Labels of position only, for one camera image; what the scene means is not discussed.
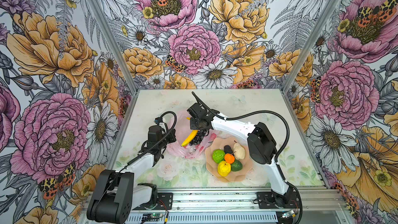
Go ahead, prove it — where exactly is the yellow fake banana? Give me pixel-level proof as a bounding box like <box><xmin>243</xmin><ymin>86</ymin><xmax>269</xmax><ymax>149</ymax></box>
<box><xmin>181</xmin><ymin>130</ymin><xmax>199</xmax><ymax>147</ymax></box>

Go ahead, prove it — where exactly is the pink plastic bag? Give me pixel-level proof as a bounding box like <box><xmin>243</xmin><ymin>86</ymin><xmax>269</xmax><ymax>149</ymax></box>
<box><xmin>166</xmin><ymin>111</ymin><xmax>219</xmax><ymax>159</ymax></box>

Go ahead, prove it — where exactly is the pink scalloped bowl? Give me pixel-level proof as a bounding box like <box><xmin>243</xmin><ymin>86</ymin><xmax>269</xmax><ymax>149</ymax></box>
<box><xmin>205</xmin><ymin>137</ymin><xmax>253</xmax><ymax>183</ymax></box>

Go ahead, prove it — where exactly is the dark brown fake fruit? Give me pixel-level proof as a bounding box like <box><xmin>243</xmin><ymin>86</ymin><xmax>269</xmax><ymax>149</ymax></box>
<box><xmin>224</xmin><ymin>145</ymin><xmax>233</xmax><ymax>154</ymax></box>

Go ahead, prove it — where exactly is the green fake lime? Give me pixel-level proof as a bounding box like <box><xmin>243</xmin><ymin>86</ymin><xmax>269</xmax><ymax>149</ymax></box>
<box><xmin>212</xmin><ymin>149</ymin><xmax>225</xmax><ymax>164</ymax></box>

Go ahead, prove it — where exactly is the orange fake fruit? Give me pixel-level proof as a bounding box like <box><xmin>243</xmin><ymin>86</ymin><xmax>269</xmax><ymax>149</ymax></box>
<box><xmin>224</xmin><ymin>153</ymin><xmax>235</xmax><ymax>164</ymax></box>

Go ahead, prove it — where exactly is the beige fake potato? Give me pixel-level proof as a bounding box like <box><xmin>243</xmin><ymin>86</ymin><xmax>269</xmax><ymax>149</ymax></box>
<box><xmin>233</xmin><ymin>143</ymin><xmax>246</xmax><ymax>160</ymax></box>

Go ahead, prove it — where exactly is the yellow fake lemon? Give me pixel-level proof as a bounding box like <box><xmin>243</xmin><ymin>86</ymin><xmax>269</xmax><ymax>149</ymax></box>
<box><xmin>217</xmin><ymin>161</ymin><xmax>231</xmax><ymax>177</ymax></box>

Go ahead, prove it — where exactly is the dark green fake fruit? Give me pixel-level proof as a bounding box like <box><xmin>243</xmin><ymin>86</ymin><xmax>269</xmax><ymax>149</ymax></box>
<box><xmin>231</xmin><ymin>160</ymin><xmax>243</xmax><ymax>172</ymax></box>

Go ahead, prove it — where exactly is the dark fake grape bunch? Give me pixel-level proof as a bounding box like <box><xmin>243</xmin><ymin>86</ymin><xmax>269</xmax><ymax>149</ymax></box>
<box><xmin>189</xmin><ymin>130</ymin><xmax>209</xmax><ymax>146</ymax></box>

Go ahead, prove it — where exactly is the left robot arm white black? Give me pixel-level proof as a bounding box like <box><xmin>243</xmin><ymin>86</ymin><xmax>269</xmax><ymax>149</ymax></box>
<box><xmin>87</xmin><ymin>115</ymin><xmax>177</xmax><ymax>224</ymax></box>

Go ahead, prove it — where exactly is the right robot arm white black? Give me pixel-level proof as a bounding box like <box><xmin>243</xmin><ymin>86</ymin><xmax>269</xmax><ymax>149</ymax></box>
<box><xmin>187</xmin><ymin>103</ymin><xmax>300</xmax><ymax>207</ymax></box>

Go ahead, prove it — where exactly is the left circuit board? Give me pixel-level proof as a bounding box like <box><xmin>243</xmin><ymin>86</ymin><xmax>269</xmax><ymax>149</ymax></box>
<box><xmin>141</xmin><ymin>213</ymin><xmax>163</xmax><ymax>223</ymax></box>

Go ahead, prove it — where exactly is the circuit board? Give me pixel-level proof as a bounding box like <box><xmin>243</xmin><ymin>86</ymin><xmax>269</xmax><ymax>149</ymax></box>
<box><xmin>281</xmin><ymin>210</ymin><xmax>296</xmax><ymax>218</ymax></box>
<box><xmin>141</xmin><ymin>213</ymin><xmax>163</xmax><ymax>223</ymax></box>

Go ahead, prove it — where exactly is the right circuit board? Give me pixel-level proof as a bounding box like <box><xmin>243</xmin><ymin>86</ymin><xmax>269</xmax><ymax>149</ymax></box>
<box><xmin>281</xmin><ymin>210</ymin><xmax>296</xmax><ymax>218</ymax></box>

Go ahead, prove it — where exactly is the left black corrugated cable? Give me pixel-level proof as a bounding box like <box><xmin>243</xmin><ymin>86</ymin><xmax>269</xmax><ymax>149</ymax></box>
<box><xmin>90</xmin><ymin>111</ymin><xmax>178</xmax><ymax>215</ymax></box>

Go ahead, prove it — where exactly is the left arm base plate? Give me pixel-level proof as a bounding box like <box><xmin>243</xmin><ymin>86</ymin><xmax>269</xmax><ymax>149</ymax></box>
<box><xmin>134</xmin><ymin>192</ymin><xmax>174</xmax><ymax>211</ymax></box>

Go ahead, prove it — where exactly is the white vented cable duct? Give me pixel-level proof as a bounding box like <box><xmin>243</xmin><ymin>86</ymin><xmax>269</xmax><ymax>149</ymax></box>
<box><xmin>125</xmin><ymin>212</ymin><xmax>278</xmax><ymax>224</ymax></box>

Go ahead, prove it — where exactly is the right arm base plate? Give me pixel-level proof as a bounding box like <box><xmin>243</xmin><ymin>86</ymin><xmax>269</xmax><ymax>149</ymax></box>
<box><xmin>253</xmin><ymin>191</ymin><xmax>301</xmax><ymax>209</ymax></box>

